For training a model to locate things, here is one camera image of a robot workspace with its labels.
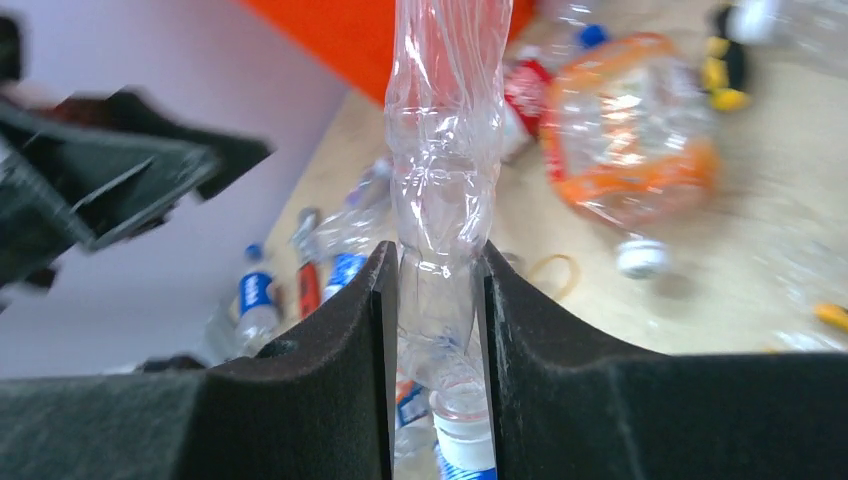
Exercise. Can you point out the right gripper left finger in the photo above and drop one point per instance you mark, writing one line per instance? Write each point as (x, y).
(316, 403)

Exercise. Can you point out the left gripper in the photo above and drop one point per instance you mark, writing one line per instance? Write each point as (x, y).
(95, 171)

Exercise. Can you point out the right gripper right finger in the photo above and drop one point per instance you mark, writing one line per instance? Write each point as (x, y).
(569, 401)

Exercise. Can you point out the large orange label bottle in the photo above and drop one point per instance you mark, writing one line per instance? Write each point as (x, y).
(629, 140)

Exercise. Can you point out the clear bottle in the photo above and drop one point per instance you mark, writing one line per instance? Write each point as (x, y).
(815, 30)
(446, 163)

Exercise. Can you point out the orange plastic bin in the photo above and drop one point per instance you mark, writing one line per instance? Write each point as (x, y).
(442, 46)

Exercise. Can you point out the white orange label bottle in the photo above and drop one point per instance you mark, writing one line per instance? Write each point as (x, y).
(415, 437)

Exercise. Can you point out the blue label bottle standing cap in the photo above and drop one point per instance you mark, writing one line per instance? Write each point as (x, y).
(347, 238)

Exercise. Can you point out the purple label bottle upper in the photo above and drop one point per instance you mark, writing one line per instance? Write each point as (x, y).
(372, 192)

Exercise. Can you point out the yellow black pliers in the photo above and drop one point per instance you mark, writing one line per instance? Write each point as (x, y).
(834, 315)

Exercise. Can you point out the red label Nongfu bottle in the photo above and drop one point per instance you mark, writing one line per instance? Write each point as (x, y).
(531, 71)

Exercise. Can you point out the black yellow short screwdriver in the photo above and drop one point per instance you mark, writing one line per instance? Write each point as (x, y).
(724, 70)

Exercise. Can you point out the clear bottle by pipe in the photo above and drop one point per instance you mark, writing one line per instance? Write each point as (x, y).
(815, 30)

